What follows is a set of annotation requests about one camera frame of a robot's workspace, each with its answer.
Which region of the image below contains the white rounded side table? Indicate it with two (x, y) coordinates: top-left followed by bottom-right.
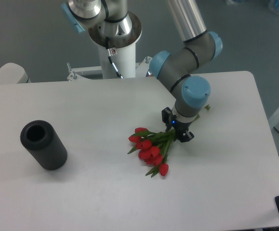
(0, 63), (31, 85)

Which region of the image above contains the red tulip bouquet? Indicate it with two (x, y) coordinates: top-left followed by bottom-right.
(127, 104), (211, 178)

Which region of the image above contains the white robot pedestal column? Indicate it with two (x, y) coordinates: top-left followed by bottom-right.
(88, 12), (142, 78)

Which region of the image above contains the black ribbed cylinder vase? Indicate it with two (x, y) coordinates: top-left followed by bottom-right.
(20, 120), (67, 170)

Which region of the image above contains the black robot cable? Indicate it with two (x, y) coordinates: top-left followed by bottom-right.
(105, 36), (124, 79)

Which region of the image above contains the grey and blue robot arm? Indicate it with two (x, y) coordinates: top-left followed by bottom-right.
(61, 0), (223, 142)

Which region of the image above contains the white pedestal base frame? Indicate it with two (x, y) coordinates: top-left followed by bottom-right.
(66, 56), (153, 81)

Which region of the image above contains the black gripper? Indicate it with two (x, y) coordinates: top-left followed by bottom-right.
(161, 107), (195, 142)

